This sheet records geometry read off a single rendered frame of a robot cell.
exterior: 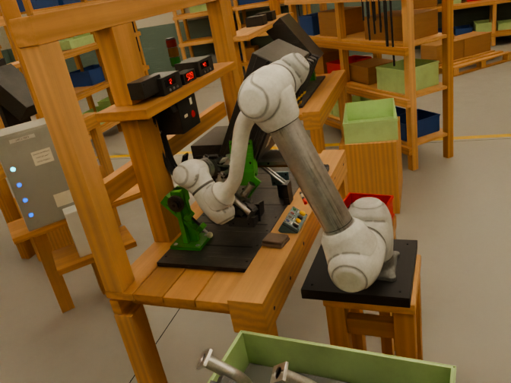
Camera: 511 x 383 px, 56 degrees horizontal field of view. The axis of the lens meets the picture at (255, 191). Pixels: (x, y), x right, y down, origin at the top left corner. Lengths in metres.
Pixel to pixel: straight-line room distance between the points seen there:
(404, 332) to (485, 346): 1.11
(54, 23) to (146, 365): 1.41
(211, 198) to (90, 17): 0.79
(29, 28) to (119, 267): 0.92
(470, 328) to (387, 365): 1.60
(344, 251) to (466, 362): 1.41
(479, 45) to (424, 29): 4.49
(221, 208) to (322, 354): 0.68
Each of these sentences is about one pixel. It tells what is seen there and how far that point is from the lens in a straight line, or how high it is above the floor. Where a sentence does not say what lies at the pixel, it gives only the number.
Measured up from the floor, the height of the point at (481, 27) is 0.35.
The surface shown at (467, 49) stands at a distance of 9.09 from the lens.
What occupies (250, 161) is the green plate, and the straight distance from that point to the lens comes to 2.21.
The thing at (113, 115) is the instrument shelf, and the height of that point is 1.53.
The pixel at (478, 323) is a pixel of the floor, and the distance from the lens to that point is 3.04.
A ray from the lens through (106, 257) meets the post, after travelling 1.98.
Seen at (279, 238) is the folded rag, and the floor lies 0.93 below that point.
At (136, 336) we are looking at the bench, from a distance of 2.17.
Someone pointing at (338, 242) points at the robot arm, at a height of 1.15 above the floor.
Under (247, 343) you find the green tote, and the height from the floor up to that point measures 0.92.
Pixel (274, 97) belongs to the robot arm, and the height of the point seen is 1.62.
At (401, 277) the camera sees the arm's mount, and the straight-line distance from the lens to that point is 1.81.
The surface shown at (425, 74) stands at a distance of 4.88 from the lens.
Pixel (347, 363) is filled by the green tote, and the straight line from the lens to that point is 1.47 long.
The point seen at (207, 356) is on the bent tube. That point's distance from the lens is 1.14.
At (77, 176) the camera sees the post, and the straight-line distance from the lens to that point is 1.86.
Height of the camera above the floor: 1.94
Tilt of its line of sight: 24 degrees down
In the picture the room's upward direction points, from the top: 10 degrees counter-clockwise
